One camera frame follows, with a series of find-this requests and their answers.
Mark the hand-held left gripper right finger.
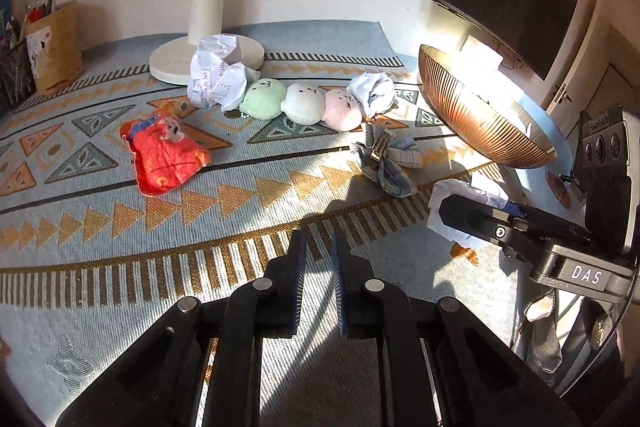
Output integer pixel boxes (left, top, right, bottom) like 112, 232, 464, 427
332, 229, 583, 427

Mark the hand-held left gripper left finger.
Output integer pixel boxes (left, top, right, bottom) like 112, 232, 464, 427
55, 229, 308, 427

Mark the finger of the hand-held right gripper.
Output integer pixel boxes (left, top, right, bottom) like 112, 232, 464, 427
440, 193, 551, 263
507, 203, 592, 241

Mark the white paper ball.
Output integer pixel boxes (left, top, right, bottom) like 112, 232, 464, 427
347, 72, 396, 118
427, 172, 511, 250

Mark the copper ribbed bowl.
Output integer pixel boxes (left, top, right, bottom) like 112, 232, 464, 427
417, 44, 558, 168

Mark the brown round coaster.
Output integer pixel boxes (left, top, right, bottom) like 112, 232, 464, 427
545, 172, 573, 210

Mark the plaid bow hair clip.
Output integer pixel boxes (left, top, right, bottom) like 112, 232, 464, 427
350, 124, 423, 198

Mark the wooden door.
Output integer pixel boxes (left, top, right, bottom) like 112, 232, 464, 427
545, 0, 640, 122

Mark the patterned blue table mat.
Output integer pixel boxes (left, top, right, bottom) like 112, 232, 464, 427
0, 21, 571, 427

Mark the pink plush dumpling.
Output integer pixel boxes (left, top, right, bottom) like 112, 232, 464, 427
322, 88, 363, 131

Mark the white box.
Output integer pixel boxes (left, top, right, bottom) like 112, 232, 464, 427
457, 36, 503, 70

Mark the white plush dumpling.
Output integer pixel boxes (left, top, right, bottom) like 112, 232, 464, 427
280, 83, 328, 125

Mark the green plush dumpling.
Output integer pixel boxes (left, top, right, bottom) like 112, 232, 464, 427
239, 78, 288, 120

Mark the crumpled red packet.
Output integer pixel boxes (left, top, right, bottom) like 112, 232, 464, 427
120, 109, 211, 196

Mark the crumpled written paper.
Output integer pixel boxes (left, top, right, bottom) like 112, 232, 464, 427
189, 34, 261, 108

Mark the brown paper pencil holder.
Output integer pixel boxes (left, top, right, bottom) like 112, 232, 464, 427
24, 1, 85, 96

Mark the black mesh pen holder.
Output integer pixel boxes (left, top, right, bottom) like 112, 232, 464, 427
0, 19, 38, 108

